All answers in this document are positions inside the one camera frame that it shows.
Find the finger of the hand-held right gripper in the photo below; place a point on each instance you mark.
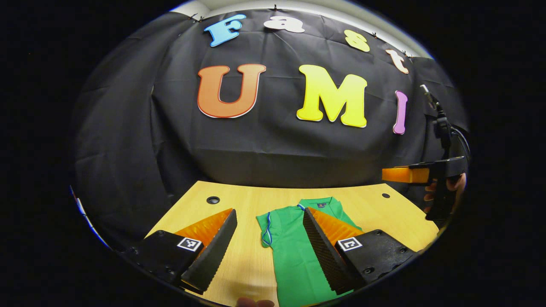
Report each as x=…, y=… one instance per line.
x=405, y=175

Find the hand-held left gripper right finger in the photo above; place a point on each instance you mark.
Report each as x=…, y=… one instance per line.
x=326, y=256

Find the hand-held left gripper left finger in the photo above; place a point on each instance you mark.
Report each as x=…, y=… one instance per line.
x=213, y=256

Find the green T-shirt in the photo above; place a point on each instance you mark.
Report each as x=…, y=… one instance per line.
x=294, y=256

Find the black backdrop cloth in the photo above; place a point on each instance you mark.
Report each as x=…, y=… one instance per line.
x=277, y=149

